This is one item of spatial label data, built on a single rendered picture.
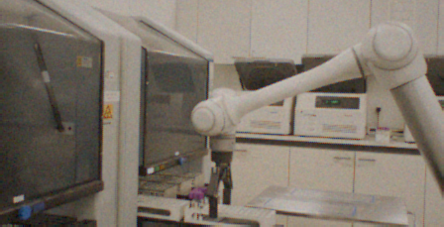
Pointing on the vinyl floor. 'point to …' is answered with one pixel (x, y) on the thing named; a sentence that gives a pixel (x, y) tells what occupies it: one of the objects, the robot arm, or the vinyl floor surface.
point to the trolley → (334, 206)
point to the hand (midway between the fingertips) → (220, 209)
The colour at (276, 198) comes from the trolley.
